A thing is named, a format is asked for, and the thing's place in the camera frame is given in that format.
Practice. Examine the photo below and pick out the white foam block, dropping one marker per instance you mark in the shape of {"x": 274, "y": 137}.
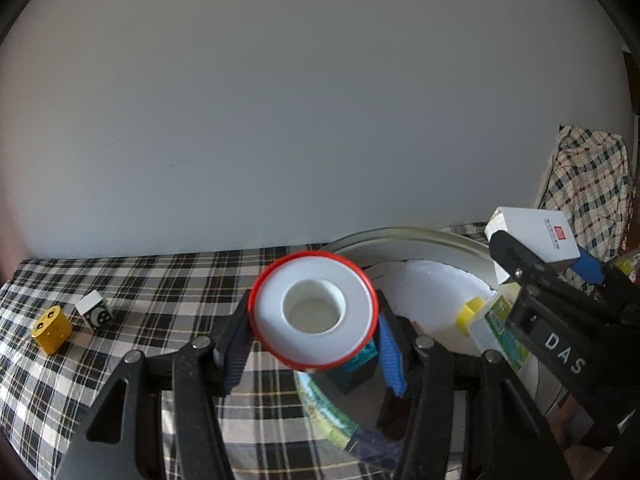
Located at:
{"x": 435, "y": 300}

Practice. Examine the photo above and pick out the teal box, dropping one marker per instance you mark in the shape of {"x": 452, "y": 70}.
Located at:
{"x": 352, "y": 367}

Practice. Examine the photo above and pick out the white box with red label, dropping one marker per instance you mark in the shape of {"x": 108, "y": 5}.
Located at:
{"x": 537, "y": 230}

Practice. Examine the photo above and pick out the yellow box with eyes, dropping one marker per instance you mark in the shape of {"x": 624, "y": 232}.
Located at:
{"x": 51, "y": 331}

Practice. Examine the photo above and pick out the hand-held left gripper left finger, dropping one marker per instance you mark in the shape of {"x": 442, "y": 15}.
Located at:
{"x": 235, "y": 357}

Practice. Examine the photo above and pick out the red tape roll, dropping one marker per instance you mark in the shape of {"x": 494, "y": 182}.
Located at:
{"x": 312, "y": 310}

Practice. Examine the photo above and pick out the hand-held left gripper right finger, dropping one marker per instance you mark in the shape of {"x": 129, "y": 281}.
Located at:
{"x": 392, "y": 360}

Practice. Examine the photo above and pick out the white toy cube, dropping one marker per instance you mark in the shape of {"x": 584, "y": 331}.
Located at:
{"x": 94, "y": 312}

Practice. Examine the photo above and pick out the clear bottle, yellow cap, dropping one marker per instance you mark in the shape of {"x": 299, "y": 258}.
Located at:
{"x": 500, "y": 335}

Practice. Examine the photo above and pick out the round tin with green print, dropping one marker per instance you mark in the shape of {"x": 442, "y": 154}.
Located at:
{"x": 330, "y": 410}

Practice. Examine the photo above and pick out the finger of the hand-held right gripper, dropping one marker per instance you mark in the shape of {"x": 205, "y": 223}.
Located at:
{"x": 525, "y": 265}
{"x": 589, "y": 266}

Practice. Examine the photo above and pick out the black white plaid bedsheet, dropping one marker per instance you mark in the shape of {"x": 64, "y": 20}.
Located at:
{"x": 150, "y": 300}

